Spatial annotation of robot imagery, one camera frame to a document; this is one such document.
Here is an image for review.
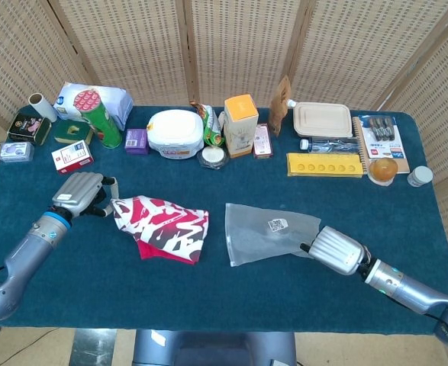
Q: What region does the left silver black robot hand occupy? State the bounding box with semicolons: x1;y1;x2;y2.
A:
50;172;120;220

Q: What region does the red white black printed garment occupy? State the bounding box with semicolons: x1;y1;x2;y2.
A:
110;194;210;266

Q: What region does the lavender paper pack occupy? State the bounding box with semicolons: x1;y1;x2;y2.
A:
101;88;134;131

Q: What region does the white cardboard tube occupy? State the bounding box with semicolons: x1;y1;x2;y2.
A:
27;92;59;124

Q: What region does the green chips can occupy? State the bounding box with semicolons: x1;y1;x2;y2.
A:
73;88;123;149

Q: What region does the woven folding screen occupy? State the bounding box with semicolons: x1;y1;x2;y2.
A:
0;0;448;302

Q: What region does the small purple box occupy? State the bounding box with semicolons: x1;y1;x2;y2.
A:
124;128;150;156

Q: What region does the white blue plastic pack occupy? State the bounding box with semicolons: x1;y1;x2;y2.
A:
54;82;106;121

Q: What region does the white lidded wipes container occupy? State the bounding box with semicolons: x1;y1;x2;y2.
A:
146;109;205;159

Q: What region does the green snack packet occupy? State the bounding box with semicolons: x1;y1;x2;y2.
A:
189;101;225;148

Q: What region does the beige lidded lunch container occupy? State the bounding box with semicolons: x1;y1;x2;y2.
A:
292;101;353;139

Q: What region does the red white carton box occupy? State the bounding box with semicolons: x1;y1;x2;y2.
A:
50;140;95;175

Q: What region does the yellow tray with round holes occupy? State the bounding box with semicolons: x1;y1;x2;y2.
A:
286;152;363;178

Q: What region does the grey robot torso base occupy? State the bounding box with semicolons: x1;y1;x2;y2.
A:
131;328;298;366

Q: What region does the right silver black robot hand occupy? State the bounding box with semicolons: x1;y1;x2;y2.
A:
299;225;366;276

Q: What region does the small white jar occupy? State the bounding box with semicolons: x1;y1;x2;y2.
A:
406;165;434;188

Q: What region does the clear bag with red-white clothing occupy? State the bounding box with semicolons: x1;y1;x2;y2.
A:
224;202;322;268

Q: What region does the blue white tissue pack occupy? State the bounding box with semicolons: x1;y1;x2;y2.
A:
0;141;35;164

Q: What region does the blister pack of clips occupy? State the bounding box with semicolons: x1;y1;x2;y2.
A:
360;115;407;160

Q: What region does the dark green gold box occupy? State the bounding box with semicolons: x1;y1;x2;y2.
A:
53;119;94;146

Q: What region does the tall cream orange diffuser box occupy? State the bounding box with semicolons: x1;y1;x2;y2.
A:
223;94;260;159

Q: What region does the small patterned ceramic bowl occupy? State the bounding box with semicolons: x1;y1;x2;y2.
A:
198;145;230;170

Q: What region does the dark green tin box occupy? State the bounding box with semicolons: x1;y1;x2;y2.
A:
7;113;52;146

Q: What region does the orange glossy ball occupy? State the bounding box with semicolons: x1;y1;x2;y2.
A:
368;157;399;187

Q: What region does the small pink red box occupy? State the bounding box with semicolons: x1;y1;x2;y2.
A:
253;123;275;159

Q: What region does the brown spouted stand-up pouch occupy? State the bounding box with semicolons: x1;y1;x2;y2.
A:
268;75;297;137

